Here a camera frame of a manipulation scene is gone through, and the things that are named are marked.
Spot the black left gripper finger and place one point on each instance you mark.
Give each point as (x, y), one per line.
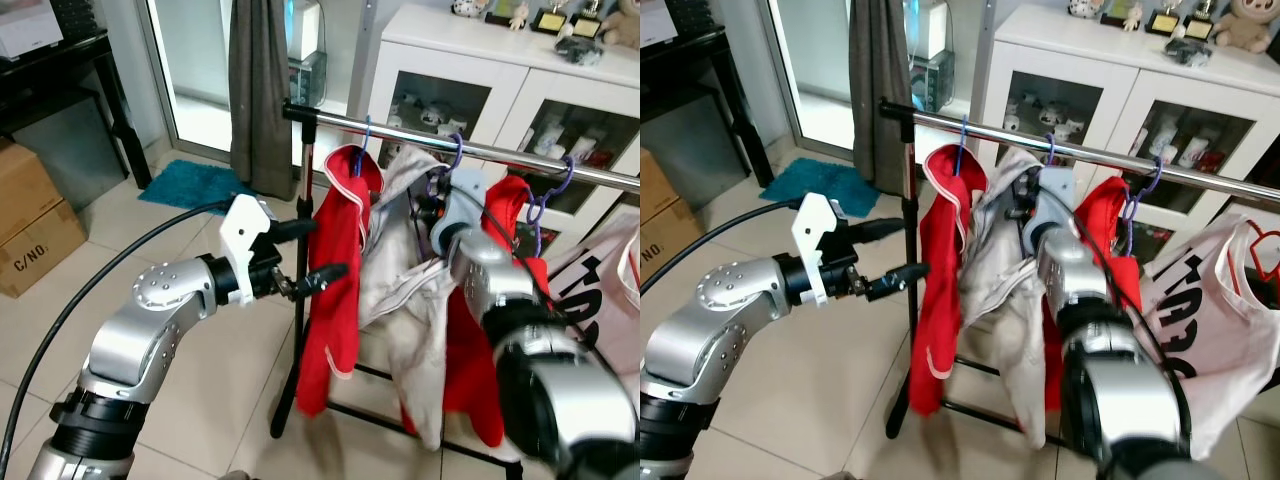
(292, 231)
(325, 278)
(900, 280)
(878, 231)

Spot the cream beige garment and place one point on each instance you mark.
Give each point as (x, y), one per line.
(410, 320)
(1005, 300)

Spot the white garment black lettering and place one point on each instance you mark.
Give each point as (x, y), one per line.
(612, 255)
(1230, 330)

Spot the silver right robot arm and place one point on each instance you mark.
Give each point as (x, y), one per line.
(560, 400)
(1125, 400)

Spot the black clothes rack stand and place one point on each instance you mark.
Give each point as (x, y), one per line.
(908, 200)
(303, 200)

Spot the teal floor mat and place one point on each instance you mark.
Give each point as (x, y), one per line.
(195, 188)
(805, 188)

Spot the grey-brown curtain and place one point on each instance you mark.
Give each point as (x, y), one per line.
(880, 90)
(260, 90)

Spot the white glass-door cabinet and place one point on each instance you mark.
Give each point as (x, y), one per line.
(520, 75)
(1130, 75)

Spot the cardboard box printed C/NO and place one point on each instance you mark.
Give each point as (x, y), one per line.
(45, 255)
(668, 245)

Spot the white and grey appliance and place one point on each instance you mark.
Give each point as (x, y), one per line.
(927, 45)
(305, 45)

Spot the white framed glass door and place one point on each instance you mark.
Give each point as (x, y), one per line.
(190, 60)
(810, 60)

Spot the white and black figurine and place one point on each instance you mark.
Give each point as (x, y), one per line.
(1086, 8)
(470, 8)

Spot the plain cardboard box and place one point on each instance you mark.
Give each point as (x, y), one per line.
(655, 185)
(25, 185)

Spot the small doll dark base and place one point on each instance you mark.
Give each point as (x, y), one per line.
(508, 15)
(1122, 15)

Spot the dark grey ornament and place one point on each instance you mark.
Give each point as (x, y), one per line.
(1190, 54)
(580, 52)

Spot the gold trophy plaque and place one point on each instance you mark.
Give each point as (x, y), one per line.
(1165, 24)
(550, 22)
(587, 22)
(1199, 27)

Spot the black table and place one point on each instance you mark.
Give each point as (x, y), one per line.
(60, 75)
(690, 70)

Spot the beige plush toy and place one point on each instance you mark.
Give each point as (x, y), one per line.
(1248, 25)
(622, 22)

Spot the black mesh panel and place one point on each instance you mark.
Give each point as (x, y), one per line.
(78, 18)
(692, 18)

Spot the white box device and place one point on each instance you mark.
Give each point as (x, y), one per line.
(28, 28)
(655, 22)

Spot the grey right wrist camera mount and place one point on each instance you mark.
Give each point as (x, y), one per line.
(466, 205)
(1056, 200)

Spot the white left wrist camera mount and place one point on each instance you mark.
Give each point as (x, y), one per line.
(243, 235)
(812, 230)

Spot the chrome clothes rail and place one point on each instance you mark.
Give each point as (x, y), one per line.
(1000, 131)
(500, 154)

